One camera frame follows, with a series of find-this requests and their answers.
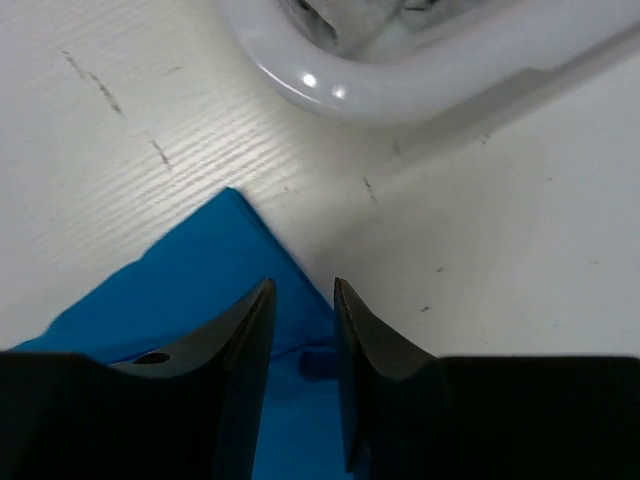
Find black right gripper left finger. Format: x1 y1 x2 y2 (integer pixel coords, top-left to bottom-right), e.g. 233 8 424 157
1 280 276 479

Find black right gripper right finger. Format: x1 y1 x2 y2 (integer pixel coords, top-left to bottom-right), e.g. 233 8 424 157
334 279 639 479

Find white plastic laundry basket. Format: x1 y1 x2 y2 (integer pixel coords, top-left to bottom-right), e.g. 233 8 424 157
218 1 639 125

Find blue t shirt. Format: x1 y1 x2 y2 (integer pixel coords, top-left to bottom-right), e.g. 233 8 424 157
19 188 346 479

